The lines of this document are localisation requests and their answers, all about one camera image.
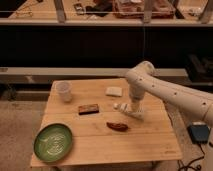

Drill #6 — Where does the white plastic bottle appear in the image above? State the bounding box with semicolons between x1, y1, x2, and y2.
113;103;143;120

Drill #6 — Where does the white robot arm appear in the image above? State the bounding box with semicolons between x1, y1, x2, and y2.
125;61;213;126

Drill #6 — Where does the white sponge block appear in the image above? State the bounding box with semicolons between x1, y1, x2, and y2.
106;87;122;97

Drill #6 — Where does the reddish brown sausage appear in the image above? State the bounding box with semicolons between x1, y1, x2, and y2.
106;122;128;132

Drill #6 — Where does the wooden folding table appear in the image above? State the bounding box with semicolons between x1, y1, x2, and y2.
31;79;182;167

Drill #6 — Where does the brown rectangular bar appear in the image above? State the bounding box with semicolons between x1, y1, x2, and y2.
78;104;99;115

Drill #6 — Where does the dark blue foot pedal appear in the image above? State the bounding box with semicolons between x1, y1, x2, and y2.
187;124;210;144

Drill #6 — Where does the clear plastic cup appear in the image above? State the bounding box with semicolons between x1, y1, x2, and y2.
56;81;72;102

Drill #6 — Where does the green ceramic plate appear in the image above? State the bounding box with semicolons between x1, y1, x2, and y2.
34;123;73;163

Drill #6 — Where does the red tray on shelf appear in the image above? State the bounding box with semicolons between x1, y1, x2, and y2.
112;0;175;18

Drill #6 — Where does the black floor cable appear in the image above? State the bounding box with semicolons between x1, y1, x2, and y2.
177;141;213;171

